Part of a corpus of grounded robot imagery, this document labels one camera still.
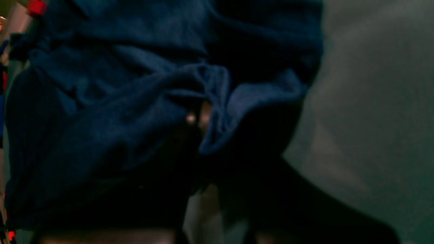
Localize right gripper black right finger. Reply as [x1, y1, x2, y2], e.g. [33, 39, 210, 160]
[216, 104, 400, 244]

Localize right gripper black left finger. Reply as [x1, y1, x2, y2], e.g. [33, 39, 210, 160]
[34, 102, 212, 244]

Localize dark blue t-shirt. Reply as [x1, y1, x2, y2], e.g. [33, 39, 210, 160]
[5, 0, 323, 230]

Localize light blue table cloth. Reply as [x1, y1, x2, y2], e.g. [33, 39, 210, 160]
[284, 0, 434, 244]

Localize red cube block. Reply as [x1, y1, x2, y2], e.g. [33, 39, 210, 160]
[27, 0, 47, 17]

